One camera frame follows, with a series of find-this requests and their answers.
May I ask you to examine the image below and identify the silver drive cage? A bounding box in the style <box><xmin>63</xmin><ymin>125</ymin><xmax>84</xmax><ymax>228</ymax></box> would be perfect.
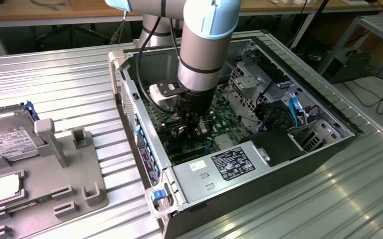
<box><xmin>229</xmin><ymin>61</ymin><xmax>271</xmax><ymax>130</ymax></box>

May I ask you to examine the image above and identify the light blue disk wire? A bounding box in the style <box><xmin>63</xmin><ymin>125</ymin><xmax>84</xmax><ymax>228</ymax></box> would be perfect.
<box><xmin>288</xmin><ymin>98</ymin><xmax>303</xmax><ymax>127</ymax></box>

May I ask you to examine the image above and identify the black wire bundle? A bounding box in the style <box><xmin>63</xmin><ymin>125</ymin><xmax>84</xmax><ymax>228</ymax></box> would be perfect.
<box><xmin>253</xmin><ymin>102</ymin><xmax>295</xmax><ymax>131</ymax></box>

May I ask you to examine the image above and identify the small silver heatsink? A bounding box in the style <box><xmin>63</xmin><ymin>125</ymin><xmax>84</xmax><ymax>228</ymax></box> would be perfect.
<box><xmin>216</xmin><ymin>135</ymin><xmax>237</xmax><ymax>147</ymax></box>

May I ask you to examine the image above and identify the green motherboard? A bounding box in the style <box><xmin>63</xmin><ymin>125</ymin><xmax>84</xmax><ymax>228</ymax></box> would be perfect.
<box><xmin>140</xmin><ymin>84</ymin><xmax>255</xmax><ymax>166</ymax></box>

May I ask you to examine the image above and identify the white round table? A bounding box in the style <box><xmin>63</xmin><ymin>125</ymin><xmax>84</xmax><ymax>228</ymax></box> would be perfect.
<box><xmin>329</xmin><ymin>74</ymin><xmax>383</xmax><ymax>130</ymax></box>

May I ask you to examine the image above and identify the black device with handle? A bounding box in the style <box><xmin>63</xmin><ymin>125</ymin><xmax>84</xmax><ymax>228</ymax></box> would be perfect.
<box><xmin>323</xmin><ymin>48</ymin><xmax>374</xmax><ymax>84</ymax></box>

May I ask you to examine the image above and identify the black expansion slot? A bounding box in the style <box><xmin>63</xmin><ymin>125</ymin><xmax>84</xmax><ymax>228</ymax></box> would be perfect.
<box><xmin>171</xmin><ymin>149</ymin><xmax>208</xmax><ymax>164</ymax></box>

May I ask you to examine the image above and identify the black robot cable tan sleeve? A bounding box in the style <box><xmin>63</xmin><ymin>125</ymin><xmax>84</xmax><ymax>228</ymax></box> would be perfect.
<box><xmin>135</xmin><ymin>14</ymin><xmax>184</xmax><ymax>115</ymax></box>

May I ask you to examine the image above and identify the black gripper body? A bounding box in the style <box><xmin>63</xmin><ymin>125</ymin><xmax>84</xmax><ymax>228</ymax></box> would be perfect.
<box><xmin>176</xmin><ymin>88</ymin><xmax>217</xmax><ymax>118</ymax></box>

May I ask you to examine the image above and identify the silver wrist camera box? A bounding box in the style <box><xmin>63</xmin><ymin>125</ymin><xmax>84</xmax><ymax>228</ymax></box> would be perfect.
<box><xmin>147</xmin><ymin>80</ymin><xmax>184</xmax><ymax>114</ymax></box>

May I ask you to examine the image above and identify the silver CPU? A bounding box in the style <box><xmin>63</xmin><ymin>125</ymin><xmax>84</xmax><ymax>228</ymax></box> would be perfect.
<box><xmin>0</xmin><ymin>174</ymin><xmax>24</xmax><ymax>200</ymax></box>

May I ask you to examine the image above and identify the wooden desk white frame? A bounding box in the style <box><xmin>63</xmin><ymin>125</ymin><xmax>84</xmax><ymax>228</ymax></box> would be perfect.
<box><xmin>0</xmin><ymin>0</ymin><xmax>383</xmax><ymax>57</ymax></box>

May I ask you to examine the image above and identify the silver power supply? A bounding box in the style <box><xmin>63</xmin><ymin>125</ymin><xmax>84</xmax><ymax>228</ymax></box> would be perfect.
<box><xmin>172</xmin><ymin>143</ymin><xmax>271</xmax><ymax>205</ymax></box>

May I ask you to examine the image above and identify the silver disk bay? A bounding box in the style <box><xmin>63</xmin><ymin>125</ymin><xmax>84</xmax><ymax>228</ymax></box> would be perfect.
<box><xmin>287</xmin><ymin>119</ymin><xmax>356</xmax><ymax>153</ymax></box>

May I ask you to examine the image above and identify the open black PC case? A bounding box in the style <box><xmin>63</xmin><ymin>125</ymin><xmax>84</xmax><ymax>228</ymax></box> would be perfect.
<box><xmin>107</xmin><ymin>36</ymin><xmax>364</xmax><ymax>239</ymax></box>

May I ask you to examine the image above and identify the silver hard disk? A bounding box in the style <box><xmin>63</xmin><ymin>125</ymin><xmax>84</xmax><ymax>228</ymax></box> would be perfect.
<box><xmin>0</xmin><ymin>101</ymin><xmax>43</xmax><ymax>161</ymax></box>

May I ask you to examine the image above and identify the green RAM stick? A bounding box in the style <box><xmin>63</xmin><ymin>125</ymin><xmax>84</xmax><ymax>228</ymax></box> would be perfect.
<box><xmin>4</xmin><ymin>194</ymin><xmax>55</xmax><ymax>215</ymax></box>

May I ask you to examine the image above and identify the grey parts rack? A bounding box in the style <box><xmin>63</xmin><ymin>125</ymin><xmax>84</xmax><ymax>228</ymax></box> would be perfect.
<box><xmin>0</xmin><ymin>119</ymin><xmax>109</xmax><ymax>239</ymax></box>

